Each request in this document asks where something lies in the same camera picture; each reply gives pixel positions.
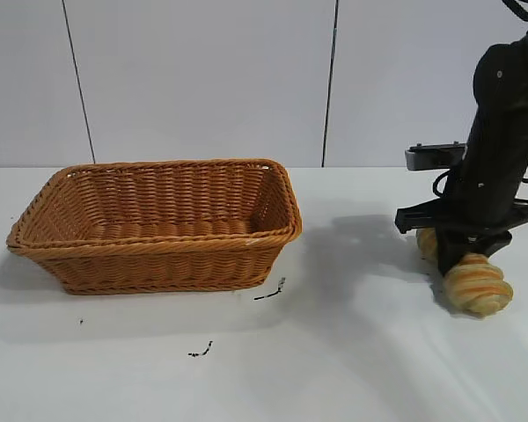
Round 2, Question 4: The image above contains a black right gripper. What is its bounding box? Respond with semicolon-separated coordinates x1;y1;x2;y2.
394;106;528;277

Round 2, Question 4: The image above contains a long striped twisted bread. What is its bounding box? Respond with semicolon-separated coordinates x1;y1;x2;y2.
415;228;515;320

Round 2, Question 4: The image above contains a brown woven wicker basket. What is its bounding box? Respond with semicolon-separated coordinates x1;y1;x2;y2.
6;158;304;296

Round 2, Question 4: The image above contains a black camera cable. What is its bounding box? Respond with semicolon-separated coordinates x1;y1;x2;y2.
430;169;461;200

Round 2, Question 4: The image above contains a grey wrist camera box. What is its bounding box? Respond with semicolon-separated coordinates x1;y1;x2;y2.
404;142;468;173

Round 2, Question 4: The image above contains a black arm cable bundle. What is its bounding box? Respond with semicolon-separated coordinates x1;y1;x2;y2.
501;0;528;24

